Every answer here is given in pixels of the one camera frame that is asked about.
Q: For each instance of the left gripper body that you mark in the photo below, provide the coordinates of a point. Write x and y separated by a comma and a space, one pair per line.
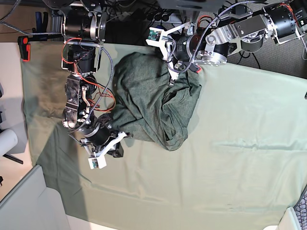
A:
214, 55

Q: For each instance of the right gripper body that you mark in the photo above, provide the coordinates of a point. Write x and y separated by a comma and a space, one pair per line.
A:
97, 135

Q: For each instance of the green T-shirt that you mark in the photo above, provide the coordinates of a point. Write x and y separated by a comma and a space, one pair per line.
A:
147, 106

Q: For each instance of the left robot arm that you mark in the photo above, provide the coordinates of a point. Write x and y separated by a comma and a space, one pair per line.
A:
238, 29

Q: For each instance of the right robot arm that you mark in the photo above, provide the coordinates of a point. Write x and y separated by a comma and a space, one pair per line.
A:
83, 28

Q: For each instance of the blue orange clamp at centre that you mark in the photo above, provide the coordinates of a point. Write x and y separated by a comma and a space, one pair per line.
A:
193, 67

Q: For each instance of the white cylinder on stand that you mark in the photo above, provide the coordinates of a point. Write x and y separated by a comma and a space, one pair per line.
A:
8, 140

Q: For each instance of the light green table cloth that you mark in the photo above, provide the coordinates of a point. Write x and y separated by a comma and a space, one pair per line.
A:
243, 164

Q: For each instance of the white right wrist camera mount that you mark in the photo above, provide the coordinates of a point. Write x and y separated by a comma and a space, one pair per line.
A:
97, 155

